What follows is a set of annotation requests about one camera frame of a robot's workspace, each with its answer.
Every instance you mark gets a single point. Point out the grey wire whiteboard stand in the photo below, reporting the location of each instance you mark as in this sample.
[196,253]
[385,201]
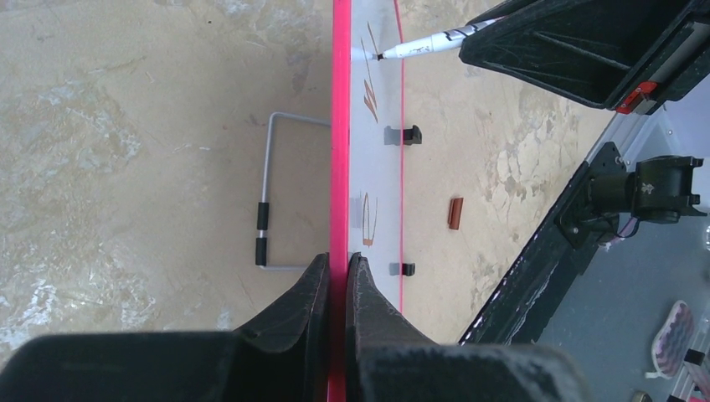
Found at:
[263,207]

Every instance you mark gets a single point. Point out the aluminium frame rail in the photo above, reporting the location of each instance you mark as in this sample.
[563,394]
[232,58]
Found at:
[638,138]

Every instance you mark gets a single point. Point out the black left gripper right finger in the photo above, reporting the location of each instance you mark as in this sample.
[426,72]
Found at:
[389,359]

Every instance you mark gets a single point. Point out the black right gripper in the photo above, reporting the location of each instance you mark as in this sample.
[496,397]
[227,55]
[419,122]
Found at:
[626,56]

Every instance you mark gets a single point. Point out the pink framed whiteboard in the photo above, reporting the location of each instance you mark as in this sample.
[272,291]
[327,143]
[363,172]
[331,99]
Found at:
[367,159]

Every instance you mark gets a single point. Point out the red marker cap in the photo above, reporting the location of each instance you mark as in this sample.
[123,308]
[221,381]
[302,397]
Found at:
[455,212]

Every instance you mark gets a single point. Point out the white whiteboard marker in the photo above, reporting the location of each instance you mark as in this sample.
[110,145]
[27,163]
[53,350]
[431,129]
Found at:
[437,42]

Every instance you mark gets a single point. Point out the black whiteboard clip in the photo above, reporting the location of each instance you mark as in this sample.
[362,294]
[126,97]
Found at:
[402,269]
[402,136]

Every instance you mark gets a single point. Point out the pink patterned slipper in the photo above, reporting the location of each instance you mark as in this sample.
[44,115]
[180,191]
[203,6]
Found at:
[672,341]

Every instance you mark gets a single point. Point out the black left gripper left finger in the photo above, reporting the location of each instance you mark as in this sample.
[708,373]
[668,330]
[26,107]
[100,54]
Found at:
[278,355]

